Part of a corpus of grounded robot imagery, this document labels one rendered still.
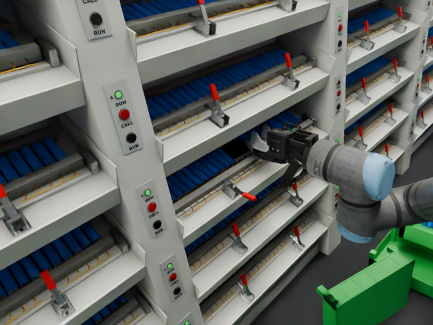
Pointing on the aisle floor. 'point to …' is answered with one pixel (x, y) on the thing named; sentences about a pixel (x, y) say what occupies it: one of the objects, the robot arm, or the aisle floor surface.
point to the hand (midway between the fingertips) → (251, 142)
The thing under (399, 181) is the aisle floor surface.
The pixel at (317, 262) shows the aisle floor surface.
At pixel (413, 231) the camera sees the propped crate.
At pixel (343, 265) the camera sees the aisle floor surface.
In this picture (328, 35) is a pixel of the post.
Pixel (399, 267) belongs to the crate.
